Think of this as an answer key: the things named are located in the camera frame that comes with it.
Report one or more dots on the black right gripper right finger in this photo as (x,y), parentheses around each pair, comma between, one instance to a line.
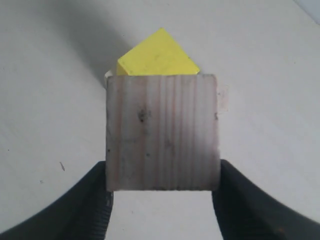
(245,212)

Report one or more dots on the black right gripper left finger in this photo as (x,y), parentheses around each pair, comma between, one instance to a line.
(82,213)

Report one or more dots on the medium plain wooden cube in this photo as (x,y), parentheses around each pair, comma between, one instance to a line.
(162,133)

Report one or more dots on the large plain wooden cube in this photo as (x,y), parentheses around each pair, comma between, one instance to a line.
(222,98)

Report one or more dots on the yellow wooden cube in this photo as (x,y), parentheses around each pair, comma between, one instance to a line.
(158,54)

